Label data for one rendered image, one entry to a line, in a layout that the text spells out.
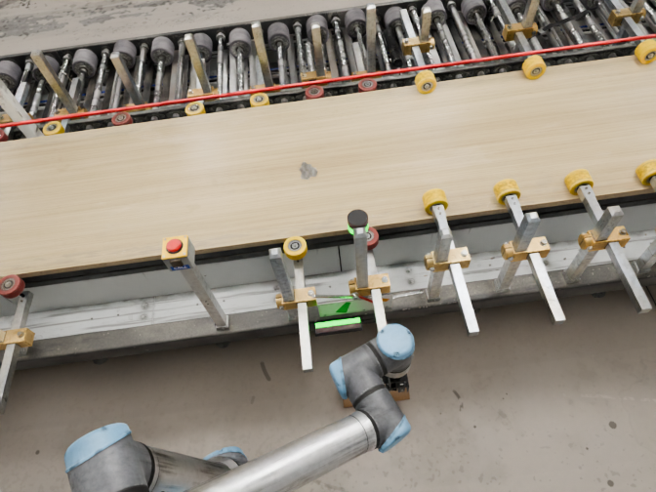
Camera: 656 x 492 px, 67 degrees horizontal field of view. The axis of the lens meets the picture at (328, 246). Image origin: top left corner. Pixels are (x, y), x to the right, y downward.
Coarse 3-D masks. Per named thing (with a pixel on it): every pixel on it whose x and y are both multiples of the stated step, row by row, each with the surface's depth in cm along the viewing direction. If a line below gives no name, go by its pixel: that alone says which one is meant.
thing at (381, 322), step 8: (368, 256) 171; (368, 264) 169; (368, 272) 167; (376, 272) 167; (376, 296) 162; (376, 304) 161; (376, 312) 159; (384, 312) 159; (376, 320) 158; (384, 320) 158
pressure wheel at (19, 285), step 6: (6, 276) 173; (12, 276) 172; (18, 276) 172; (0, 282) 172; (6, 282) 171; (12, 282) 172; (18, 282) 171; (0, 288) 170; (6, 288) 170; (12, 288) 170; (18, 288) 171; (0, 294) 169; (6, 294) 169; (12, 294) 170; (18, 294) 172
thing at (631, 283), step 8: (584, 192) 166; (592, 192) 166; (584, 200) 166; (592, 200) 164; (592, 208) 162; (600, 208) 162; (592, 216) 162; (600, 216) 160; (608, 248) 155; (616, 248) 154; (616, 256) 152; (624, 256) 152; (616, 264) 152; (624, 264) 150; (624, 272) 149; (632, 272) 149; (624, 280) 149; (632, 280) 147; (632, 288) 146; (640, 288) 146; (632, 296) 146; (640, 296) 144; (640, 304) 143; (648, 304) 143; (640, 312) 144
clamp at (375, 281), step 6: (372, 276) 165; (378, 276) 165; (348, 282) 165; (354, 282) 165; (372, 282) 164; (378, 282) 164; (384, 282) 164; (354, 288) 164; (360, 288) 163; (366, 288) 163; (372, 288) 163; (378, 288) 164; (384, 288) 164; (360, 294) 166; (366, 294) 166
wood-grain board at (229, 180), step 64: (576, 64) 209; (640, 64) 206; (128, 128) 210; (192, 128) 207; (256, 128) 204; (320, 128) 201; (384, 128) 198; (448, 128) 195; (512, 128) 192; (576, 128) 190; (640, 128) 187; (0, 192) 195; (64, 192) 193; (128, 192) 190; (192, 192) 187; (256, 192) 185; (320, 192) 183; (384, 192) 180; (448, 192) 178; (640, 192) 173; (0, 256) 179; (64, 256) 176; (128, 256) 174
